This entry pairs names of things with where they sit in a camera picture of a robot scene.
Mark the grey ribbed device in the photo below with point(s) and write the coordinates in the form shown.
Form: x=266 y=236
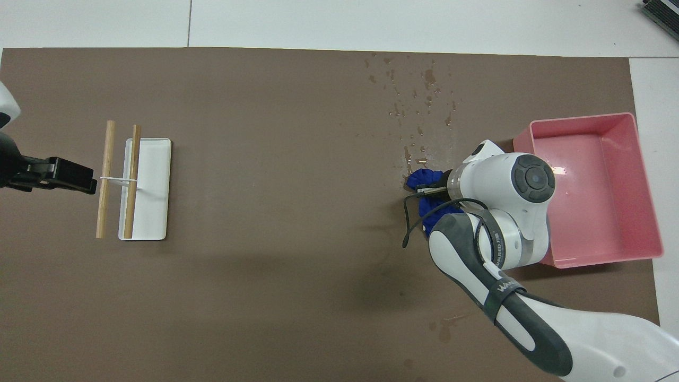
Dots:
x=663 y=10

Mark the pink plastic bin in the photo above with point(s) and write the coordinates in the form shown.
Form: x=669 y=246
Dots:
x=599 y=159

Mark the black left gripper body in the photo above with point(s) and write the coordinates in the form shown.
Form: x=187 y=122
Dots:
x=10 y=164

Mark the brown paper mat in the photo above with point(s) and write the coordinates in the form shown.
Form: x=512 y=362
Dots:
x=265 y=159

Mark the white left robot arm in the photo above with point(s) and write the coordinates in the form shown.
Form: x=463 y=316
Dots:
x=6 y=103

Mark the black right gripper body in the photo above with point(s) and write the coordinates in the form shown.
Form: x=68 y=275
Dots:
x=443 y=190

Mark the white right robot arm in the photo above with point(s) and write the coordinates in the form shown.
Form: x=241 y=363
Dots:
x=488 y=175

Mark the blue towel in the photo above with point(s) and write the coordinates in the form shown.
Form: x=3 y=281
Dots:
x=421 y=180

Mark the white towel rack wooden rods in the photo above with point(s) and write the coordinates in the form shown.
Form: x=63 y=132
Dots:
x=151 y=201

